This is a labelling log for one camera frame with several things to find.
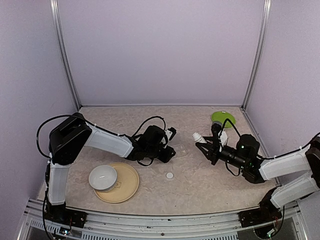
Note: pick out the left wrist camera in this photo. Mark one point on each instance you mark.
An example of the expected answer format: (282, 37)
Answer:
(170, 133)

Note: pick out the white pill bottle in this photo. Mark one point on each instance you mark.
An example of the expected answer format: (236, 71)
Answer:
(198, 138)

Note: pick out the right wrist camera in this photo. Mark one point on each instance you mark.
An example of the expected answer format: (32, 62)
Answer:
(219, 134)

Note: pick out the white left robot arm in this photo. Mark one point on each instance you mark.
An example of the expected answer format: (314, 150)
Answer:
(75, 133)

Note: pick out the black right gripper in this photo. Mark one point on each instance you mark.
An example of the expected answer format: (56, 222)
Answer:
(211, 148)

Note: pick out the beige round plate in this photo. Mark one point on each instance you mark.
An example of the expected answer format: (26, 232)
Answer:
(126, 186)

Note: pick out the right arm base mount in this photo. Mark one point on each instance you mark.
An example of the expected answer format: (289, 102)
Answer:
(266, 212)

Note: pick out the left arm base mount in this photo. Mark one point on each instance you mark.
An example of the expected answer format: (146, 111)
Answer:
(62, 215)

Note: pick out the clear plastic pill organizer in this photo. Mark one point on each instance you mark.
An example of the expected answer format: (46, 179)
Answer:
(180, 151)

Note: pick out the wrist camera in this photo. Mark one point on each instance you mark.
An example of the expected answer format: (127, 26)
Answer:
(219, 134)
(170, 133)

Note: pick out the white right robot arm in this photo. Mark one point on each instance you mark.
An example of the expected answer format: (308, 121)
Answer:
(257, 170)

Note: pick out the white ceramic bowl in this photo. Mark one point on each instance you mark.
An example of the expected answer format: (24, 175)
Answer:
(103, 178)

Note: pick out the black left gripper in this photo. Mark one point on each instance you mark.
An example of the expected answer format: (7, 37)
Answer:
(166, 157)

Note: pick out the white bottle cap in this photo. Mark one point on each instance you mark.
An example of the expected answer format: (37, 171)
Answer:
(169, 175)

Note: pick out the green plastic plate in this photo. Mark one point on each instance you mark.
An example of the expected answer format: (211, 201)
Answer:
(221, 116)

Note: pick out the orange pill bottle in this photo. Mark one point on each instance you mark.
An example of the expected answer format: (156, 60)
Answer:
(217, 123)

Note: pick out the left aluminium corner post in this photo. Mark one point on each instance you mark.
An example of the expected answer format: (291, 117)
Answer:
(54, 6)

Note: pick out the right aluminium corner post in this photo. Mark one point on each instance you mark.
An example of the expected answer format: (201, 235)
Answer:
(258, 53)

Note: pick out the aluminium front rail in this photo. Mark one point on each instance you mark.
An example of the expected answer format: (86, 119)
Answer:
(115, 226)

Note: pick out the aluminium corner post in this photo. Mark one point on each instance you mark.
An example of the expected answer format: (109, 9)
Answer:
(258, 53)
(54, 6)

